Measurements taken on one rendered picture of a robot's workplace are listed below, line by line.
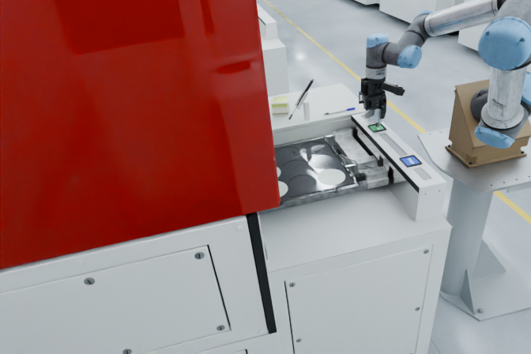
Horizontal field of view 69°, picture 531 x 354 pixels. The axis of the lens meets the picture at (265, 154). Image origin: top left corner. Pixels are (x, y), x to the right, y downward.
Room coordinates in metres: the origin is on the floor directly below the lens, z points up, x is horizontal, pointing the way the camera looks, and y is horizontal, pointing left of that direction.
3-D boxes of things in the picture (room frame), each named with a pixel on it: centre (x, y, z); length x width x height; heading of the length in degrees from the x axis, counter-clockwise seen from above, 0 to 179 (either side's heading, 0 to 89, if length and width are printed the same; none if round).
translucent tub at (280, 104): (1.58, -0.10, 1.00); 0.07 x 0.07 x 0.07; 78
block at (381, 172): (1.12, -0.39, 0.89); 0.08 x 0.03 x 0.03; 97
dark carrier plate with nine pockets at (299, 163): (1.23, -0.11, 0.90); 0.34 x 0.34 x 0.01; 7
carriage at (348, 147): (1.28, -0.37, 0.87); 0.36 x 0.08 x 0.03; 7
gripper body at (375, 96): (1.33, -0.44, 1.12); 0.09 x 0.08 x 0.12; 97
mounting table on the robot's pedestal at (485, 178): (1.27, -0.89, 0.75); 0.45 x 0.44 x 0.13; 97
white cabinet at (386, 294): (1.32, -0.20, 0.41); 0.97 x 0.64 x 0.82; 7
